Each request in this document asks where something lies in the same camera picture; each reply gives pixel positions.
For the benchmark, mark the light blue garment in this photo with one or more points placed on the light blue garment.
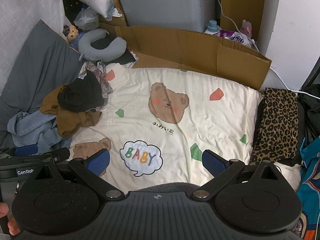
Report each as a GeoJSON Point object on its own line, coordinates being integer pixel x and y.
{"type": "Point", "coordinates": [30, 127]}

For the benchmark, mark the bear printed blanket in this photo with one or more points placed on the bear printed blanket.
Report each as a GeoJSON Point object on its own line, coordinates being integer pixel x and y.
{"type": "Point", "coordinates": [212, 130]}

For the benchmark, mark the teddy bear toy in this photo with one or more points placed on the teddy bear toy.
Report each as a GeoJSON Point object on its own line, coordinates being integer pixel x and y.
{"type": "Point", "coordinates": [72, 33]}

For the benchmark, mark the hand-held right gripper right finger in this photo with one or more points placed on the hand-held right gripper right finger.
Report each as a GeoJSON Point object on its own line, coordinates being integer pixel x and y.
{"type": "Point", "coordinates": [213, 163]}

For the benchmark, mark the pink plush toy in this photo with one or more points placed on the pink plush toy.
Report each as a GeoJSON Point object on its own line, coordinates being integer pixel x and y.
{"type": "Point", "coordinates": [246, 27]}

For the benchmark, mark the floral patterned garment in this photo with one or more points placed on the floral patterned garment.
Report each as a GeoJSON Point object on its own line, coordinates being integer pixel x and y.
{"type": "Point", "coordinates": [105, 85]}

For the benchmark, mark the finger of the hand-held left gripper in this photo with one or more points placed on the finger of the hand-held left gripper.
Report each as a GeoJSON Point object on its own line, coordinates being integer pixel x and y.
{"type": "Point", "coordinates": [25, 150]}
{"type": "Point", "coordinates": [60, 154]}

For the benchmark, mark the large folded cardboard sheet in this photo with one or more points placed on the large folded cardboard sheet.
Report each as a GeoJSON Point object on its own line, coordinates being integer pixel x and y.
{"type": "Point", "coordinates": [175, 47]}

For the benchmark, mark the black pants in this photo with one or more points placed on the black pants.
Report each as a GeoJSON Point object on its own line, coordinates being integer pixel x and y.
{"type": "Point", "coordinates": [80, 92]}

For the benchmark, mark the dark grey pillow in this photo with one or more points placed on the dark grey pillow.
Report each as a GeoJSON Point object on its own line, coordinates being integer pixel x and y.
{"type": "Point", "coordinates": [37, 75]}

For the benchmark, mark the white detergent bottle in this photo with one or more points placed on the white detergent bottle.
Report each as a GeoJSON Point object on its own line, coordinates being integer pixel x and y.
{"type": "Point", "coordinates": [212, 27]}

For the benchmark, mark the grey fuzzy cloth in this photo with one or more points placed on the grey fuzzy cloth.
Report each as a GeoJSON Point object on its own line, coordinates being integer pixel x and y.
{"type": "Point", "coordinates": [167, 186]}

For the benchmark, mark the grey neck pillow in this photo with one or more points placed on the grey neck pillow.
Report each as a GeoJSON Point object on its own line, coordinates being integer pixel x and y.
{"type": "Point", "coordinates": [83, 45]}

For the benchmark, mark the purple refill pouch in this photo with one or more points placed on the purple refill pouch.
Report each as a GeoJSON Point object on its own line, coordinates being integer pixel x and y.
{"type": "Point", "coordinates": [232, 36]}

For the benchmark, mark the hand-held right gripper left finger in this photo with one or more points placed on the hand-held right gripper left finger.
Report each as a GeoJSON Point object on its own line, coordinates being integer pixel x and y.
{"type": "Point", "coordinates": [98, 161]}

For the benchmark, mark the black metal table leg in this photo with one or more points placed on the black metal table leg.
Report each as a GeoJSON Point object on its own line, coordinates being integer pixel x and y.
{"type": "Point", "coordinates": [312, 75]}

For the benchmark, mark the person's left hand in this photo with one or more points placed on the person's left hand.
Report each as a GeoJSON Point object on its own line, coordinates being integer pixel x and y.
{"type": "Point", "coordinates": [13, 227]}

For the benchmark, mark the teal patterned cloth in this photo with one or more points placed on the teal patterned cloth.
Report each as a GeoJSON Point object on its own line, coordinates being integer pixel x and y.
{"type": "Point", "coordinates": [310, 180]}

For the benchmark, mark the clear plastic bag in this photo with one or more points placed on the clear plastic bag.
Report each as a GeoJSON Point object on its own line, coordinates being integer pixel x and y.
{"type": "Point", "coordinates": [86, 18]}

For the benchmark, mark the leopard print cloth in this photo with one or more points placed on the leopard print cloth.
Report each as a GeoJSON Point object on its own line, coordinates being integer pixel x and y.
{"type": "Point", "coordinates": [277, 125]}

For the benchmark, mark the white textured fabric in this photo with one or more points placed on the white textured fabric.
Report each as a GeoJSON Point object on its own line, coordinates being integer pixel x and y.
{"type": "Point", "coordinates": [25, 17]}

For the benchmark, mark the brown garment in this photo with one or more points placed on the brown garment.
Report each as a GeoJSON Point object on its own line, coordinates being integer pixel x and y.
{"type": "Point", "coordinates": [72, 122]}

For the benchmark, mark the colourful dotted white cloth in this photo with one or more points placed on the colourful dotted white cloth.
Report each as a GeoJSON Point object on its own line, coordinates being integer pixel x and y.
{"type": "Point", "coordinates": [130, 64]}

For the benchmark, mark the tall cardboard panel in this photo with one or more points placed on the tall cardboard panel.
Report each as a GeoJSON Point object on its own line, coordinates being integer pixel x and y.
{"type": "Point", "coordinates": [245, 0]}

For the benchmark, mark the black garment pile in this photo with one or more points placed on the black garment pile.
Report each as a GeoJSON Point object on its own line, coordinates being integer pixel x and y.
{"type": "Point", "coordinates": [312, 110]}

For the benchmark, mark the grey upright mattress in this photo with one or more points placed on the grey upright mattress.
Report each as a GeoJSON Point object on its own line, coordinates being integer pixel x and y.
{"type": "Point", "coordinates": [162, 2]}

